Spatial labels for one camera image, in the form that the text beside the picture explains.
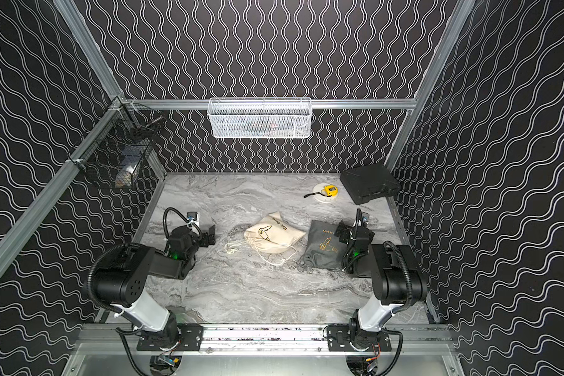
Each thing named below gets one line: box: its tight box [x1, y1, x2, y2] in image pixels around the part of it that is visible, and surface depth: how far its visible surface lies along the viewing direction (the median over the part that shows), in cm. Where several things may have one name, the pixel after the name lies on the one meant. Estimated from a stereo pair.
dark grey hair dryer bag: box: [302, 219, 350, 272], surface depth 90 cm
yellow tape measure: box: [321, 184, 339, 198], surface depth 113 cm
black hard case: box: [339, 163, 402, 206], surface depth 116 cm
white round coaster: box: [311, 182, 339, 203], surface depth 112 cm
